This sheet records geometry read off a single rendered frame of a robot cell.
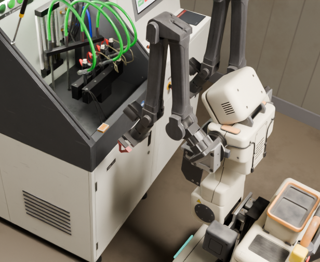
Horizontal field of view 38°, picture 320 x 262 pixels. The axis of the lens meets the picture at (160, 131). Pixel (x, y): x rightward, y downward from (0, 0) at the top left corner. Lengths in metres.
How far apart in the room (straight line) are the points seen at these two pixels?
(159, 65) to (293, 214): 0.82
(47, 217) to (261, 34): 2.18
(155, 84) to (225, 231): 0.72
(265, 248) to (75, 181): 0.92
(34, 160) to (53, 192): 0.20
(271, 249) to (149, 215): 1.22
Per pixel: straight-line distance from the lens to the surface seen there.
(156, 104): 1.69
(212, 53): 2.00
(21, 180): 2.52
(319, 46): 3.64
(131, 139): 1.86
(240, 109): 1.68
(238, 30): 1.90
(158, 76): 1.62
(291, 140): 3.75
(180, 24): 1.53
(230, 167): 1.88
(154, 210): 3.01
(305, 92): 3.84
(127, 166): 2.49
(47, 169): 2.30
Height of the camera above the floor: 2.31
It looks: 40 degrees down
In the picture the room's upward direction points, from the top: 6 degrees clockwise
